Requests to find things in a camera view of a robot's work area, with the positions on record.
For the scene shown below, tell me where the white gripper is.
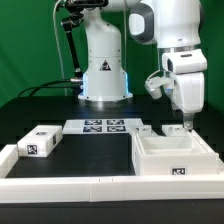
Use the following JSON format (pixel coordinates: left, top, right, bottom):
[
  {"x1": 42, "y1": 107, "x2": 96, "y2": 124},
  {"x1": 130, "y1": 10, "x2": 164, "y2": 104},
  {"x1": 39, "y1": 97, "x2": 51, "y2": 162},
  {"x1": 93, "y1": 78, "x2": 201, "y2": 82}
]
[{"x1": 162, "y1": 49, "x2": 207, "y2": 130}]

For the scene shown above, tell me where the white door panel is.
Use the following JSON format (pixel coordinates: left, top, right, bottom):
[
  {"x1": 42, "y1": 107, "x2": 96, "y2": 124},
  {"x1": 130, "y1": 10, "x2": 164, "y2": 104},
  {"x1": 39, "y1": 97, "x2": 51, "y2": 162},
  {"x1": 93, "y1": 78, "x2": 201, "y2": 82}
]
[
  {"x1": 162, "y1": 125, "x2": 189, "y2": 137},
  {"x1": 136, "y1": 125, "x2": 156, "y2": 137}
]

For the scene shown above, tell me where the white cabinet body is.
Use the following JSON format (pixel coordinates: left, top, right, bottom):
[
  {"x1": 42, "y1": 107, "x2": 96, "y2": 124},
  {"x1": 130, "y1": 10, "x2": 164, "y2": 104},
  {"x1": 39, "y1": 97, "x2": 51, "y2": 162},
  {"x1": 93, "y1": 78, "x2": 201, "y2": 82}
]
[{"x1": 132, "y1": 132, "x2": 224, "y2": 176}]

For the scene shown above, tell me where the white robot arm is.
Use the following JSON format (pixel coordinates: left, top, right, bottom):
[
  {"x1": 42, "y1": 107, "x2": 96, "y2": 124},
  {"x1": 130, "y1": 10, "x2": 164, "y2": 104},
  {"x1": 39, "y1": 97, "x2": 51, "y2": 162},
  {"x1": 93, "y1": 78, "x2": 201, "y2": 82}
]
[{"x1": 64, "y1": 0, "x2": 207, "y2": 130}]

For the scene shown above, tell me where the white cabinet top block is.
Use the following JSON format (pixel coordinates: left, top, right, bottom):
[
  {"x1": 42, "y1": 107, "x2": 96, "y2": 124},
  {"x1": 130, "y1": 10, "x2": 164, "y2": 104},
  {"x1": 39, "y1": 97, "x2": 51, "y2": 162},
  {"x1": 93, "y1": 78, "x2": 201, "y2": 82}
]
[{"x1": 17, "y1": 125, "x2": 63, "y2": 157}]

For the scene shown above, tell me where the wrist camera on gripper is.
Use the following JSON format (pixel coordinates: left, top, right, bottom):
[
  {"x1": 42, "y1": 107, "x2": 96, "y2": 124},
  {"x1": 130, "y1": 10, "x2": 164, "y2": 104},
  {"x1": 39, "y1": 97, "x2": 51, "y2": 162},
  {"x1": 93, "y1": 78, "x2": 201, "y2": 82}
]
[{"x1": 144, "y1": 70, "x2": 173, "y2": 99}]

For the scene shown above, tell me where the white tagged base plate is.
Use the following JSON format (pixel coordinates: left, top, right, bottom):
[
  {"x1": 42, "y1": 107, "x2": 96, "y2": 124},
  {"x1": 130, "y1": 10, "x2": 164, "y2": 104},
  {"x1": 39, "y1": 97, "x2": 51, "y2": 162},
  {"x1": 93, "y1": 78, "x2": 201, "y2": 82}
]
[{"x1": 63, "y1": 118, "x2": 143, "y2": 134}]

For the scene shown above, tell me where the white U-shaped workspace frame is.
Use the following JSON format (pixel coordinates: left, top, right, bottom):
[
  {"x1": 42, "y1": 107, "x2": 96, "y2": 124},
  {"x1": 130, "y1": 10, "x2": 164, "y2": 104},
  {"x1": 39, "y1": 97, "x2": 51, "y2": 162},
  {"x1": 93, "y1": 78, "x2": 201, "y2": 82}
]
[{"x1": 0, "y1": 130, "x2": 224, "y2": 204}]

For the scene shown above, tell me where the black cable bundle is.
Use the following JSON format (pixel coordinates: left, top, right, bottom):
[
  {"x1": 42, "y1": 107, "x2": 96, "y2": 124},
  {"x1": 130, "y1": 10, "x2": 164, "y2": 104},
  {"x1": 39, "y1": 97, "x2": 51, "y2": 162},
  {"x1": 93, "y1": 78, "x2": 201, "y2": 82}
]
[{"x1": 17, "y1": 77, "x2": 84, "y2": 98}]

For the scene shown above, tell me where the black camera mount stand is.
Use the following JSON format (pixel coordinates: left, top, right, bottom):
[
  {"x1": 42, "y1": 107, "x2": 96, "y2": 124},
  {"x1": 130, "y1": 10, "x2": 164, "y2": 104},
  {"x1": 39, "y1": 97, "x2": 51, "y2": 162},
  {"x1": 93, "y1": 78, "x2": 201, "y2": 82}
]
[{"x1": 53, "y1": 0, "x2": 108, "y2": 78}]

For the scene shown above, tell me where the grey hanging cable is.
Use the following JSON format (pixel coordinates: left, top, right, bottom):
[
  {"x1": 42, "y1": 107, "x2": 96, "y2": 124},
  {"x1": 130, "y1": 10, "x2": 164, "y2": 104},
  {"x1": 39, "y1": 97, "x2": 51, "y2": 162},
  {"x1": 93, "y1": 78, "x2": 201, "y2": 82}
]
[{"x1": 52, "y1": 0, "x2": 68, "y2": 96}]

